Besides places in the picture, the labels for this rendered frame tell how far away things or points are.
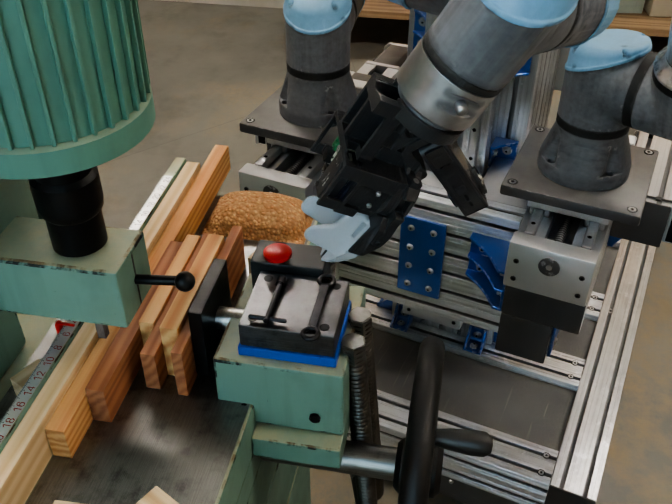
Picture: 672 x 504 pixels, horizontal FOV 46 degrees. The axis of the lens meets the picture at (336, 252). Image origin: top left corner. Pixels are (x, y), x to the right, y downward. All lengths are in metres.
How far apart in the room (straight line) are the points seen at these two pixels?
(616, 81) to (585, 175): 0.16
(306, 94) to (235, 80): 2.10
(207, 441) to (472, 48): 0.46
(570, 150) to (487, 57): 0.74
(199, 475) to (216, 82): 2.85
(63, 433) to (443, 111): 0.46
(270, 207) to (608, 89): 0.54
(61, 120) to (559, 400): 1.40
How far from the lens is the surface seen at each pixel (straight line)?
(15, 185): 0.85
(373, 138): 0.66
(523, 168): 1.38
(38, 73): 0.61
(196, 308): 0.81
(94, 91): 0.64
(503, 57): 0.61
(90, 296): 0.79
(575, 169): 1.34
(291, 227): 1.04
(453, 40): 0.61
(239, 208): 1.06
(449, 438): 0.79
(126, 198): 2.82
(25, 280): 0.81
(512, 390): 1.82
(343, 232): 0.74
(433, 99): 0.63
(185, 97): 3.43
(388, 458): 0.89
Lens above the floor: 1.53
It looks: 38 degrees down
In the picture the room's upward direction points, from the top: straight up
